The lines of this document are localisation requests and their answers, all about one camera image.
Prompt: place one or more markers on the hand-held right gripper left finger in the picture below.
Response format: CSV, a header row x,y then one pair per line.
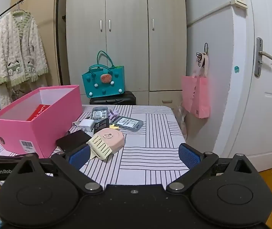
x,y
78,157

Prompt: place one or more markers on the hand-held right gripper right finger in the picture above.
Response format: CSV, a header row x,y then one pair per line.
x,y
189,156

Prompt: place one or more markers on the cream plastic comb holder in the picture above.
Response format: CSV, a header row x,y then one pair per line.
x,y
100,146

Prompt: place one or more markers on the white charger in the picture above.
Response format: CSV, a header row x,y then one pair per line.
x,y
87,124

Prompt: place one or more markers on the pink round case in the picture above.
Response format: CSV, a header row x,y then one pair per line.
x,y
113,138

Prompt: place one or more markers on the black battery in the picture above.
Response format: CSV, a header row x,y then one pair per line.
x,y
101,125

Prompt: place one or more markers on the pink cardboard box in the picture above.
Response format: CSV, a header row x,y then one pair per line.
x,y
30,133

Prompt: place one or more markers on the yellow hair clip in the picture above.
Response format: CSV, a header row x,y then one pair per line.
x,y
115,126

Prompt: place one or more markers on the grey portable wifi router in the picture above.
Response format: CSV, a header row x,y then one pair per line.
x,y
100,113

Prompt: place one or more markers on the grey wifi router device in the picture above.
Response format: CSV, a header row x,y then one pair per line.
x,y
128,124

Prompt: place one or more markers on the striped tablecloth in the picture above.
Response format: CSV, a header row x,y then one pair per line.
x,y
150,143

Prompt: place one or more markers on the cream fluffy pants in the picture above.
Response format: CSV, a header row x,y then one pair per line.
x,y
6,95

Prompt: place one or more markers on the pink paper bag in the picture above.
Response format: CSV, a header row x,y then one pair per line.
x,y
196,95

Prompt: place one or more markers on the black suitcase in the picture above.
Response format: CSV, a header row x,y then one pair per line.
x,y
116,100

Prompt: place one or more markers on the teal felt handbag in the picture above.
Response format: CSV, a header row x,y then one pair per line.
x,y
104,83

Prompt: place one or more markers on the white door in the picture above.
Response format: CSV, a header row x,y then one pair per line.
x,y
269,100

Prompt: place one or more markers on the cream fluffy cardigan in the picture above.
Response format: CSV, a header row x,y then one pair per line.
x,y
18,52

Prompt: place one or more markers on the beige wardrobe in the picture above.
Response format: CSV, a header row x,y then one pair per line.
x,y
126,40

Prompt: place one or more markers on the teal wall sticker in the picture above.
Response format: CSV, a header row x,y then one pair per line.
x,y
236,69

